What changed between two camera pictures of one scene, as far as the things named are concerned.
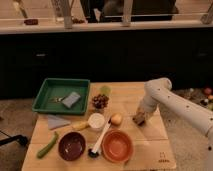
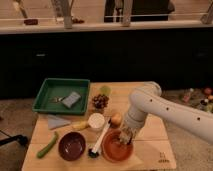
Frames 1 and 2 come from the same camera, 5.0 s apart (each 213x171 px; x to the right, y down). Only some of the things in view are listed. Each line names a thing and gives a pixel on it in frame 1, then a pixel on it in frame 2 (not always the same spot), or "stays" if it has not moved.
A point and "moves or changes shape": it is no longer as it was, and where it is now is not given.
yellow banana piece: [80, 125] stays
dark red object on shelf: [31, 21] stays
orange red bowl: [117, 146] stays
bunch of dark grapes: [100, 101] stays
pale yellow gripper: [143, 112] to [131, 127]
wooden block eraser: [139, 119] moves or changes shape
